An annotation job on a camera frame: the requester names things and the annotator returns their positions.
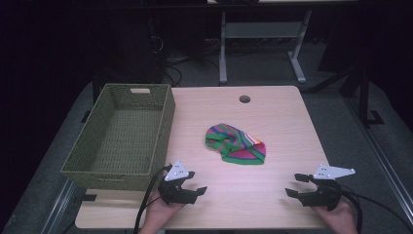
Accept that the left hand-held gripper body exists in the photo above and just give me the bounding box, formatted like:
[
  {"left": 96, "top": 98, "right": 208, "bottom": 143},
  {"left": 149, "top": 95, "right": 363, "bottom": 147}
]
[{"left": 158, "top": 159, "right": 198, "bottom": 206}]

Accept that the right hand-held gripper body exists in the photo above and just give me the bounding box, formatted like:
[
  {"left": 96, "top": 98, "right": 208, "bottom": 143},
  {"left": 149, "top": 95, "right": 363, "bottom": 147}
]
[{"left": 299, "top": 164, "right": 357, "bottom": 212}]

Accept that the striped colourful knitted cloth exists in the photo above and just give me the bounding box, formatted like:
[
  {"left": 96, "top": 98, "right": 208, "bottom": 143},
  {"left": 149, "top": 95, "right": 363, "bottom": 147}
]
[{"left": 205, "top": 123, "right": 267, "bottom": 166}]

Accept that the green woven basket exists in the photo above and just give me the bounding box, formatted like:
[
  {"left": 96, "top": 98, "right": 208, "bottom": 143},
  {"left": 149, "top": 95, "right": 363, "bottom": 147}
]
[{"left": 60, "top": 83, "right": 176, "bottom": 192}]

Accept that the person's left hand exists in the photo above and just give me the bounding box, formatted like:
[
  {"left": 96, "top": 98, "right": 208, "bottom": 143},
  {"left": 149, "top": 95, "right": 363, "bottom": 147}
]
[{"left": 139, "top": 190, "right": 186, "bottom": 234}]

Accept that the person's right hand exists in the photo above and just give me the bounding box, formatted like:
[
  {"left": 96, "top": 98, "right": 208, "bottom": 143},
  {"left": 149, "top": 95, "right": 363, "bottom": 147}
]
[{"left": 313, "top": 197, "right": 358, "bottom": 234}]

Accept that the black metal stand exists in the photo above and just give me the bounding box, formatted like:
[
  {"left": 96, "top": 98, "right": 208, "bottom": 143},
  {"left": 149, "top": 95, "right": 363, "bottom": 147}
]
[{"left": 337, "top": 62, "right": 386, "bottom": 129}]

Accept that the dark computer tower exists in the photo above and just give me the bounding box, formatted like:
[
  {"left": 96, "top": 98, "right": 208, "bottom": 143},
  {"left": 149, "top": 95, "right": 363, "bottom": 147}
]
[{"left": 121, "top": 14, "right": 165, "bottom": 84}]

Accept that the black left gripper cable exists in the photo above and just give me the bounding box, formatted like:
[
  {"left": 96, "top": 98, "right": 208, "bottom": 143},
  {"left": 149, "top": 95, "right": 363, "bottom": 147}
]
[{"left": 132, "top": 164, "right": 173, "bottom": 234}]

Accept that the thick black right gripper cable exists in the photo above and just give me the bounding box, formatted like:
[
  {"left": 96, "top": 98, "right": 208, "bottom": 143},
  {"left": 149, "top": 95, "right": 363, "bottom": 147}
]
[{"left": 339, "top": 185, "right": 363, "bottom": 234}]

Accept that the thin black right gripper cable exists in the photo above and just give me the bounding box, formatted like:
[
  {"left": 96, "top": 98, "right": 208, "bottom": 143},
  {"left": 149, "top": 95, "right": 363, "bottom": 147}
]
[{"left": 352, "top": 192, "right": 413, "bottom": 233}]

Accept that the long metal floor rail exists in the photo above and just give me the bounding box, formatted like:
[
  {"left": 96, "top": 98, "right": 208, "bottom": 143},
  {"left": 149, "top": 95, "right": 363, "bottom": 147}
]
[{"left": 344, "top": 97, "right": 413, "bottom": 225}]

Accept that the bundle of floor cables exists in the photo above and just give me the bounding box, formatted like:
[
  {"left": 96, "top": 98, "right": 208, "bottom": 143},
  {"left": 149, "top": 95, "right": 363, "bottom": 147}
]
[{"left": 162, "top": 37, "right": 222, "bottom": 88}]

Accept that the short metal floor rail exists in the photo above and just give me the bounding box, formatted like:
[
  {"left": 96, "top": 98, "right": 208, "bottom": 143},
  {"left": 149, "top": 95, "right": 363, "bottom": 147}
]
[{"left": 41, "top": 178, "right": 77, "bottom": 234}]

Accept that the grey metal desk frame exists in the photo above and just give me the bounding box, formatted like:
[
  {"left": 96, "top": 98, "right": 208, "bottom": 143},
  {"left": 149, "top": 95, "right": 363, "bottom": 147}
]
[{"left": 218, "top": 9, "right": 314, "bottom": 86}]

